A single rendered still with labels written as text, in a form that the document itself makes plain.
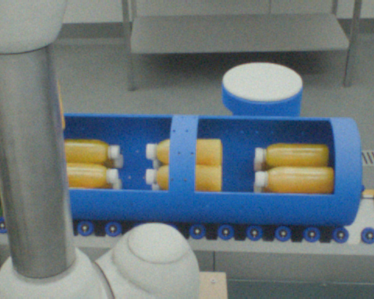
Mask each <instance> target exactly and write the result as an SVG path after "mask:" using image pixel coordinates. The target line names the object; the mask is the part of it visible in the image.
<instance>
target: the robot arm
mask: <svg viewBox="0 0 374 299"><path fill-rule="evenodd" d="M66 6H67V0H0V195H1V199H2V209H3V213H4V217H5V228H6V232H7V236H8V240H9V250H10V255H11V256H9V259H8V260H6V261H5V263H4V264H3V265H2V268H1V269H0V299H199V291H200V278H199V267H198V262H197V259H196V257H195V255H194V252H193V251H192V250H191V248H190V246H189V244H188V243H187V241H186V239H184V237H183V236H182V235H181V234H180V233H179V232H178V231H177V230H176V229H174V228H173V227H171V226H168V225H164V224H162V223H148V224H144V225H139V226H138V227H135V228H134V229H131V230H130V231H129V232H128V233H126V234H124V236H123V237H121V238H120V239H119V240H118V241H117V242H116V245H115V247H114V248H113V249H111V250H110V251H108V252H107V253H105V255H102V256H101V257H100V258H98V259H97V260H95V261H94V262H91V261H90V260H89V258H87V255H86V254H84V253H83V252H82V251H80V250H79V249H78V248H77V247H75V241H74V235H73V228H72V210H71V203H70V197H69V179H68V172H67V166H66V159H65V141H64V135H63V128H62V110H61V103H60V97H59V91H58V73H57V65H56V59H55V38H56V37H57V36H58V33H59V31H60V29H61V28H62V18H63V16H64V15H65V11H66Z"/></svg>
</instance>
